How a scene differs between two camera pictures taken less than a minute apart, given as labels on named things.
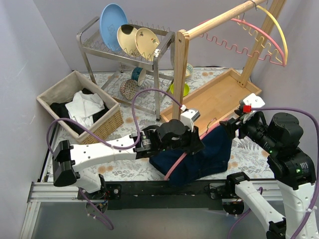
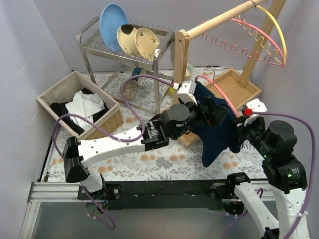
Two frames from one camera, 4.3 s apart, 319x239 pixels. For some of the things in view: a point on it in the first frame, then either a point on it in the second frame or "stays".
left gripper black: x=195 y=139 to x=207 y=111
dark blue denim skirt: x=212 y=159 to x=219 y=134
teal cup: x=138 y=75 stays
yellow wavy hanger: x=271 y=50 stays
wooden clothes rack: x=208 y=103 stays
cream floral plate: x=146 y=43 stays
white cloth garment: x=82 y=107 stays
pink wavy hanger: x=201 y=136 to x=221 y=90
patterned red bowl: x=128 y=88 stays
